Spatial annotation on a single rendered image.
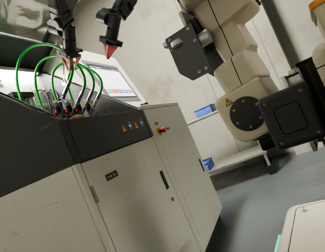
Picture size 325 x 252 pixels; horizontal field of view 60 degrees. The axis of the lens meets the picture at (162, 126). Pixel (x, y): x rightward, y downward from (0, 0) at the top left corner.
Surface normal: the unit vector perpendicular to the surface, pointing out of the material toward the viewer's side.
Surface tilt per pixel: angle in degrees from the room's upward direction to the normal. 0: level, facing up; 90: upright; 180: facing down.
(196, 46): 90
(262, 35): 90
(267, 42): 90
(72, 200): 90
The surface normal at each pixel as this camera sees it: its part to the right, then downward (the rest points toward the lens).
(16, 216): -0.35, 0.11
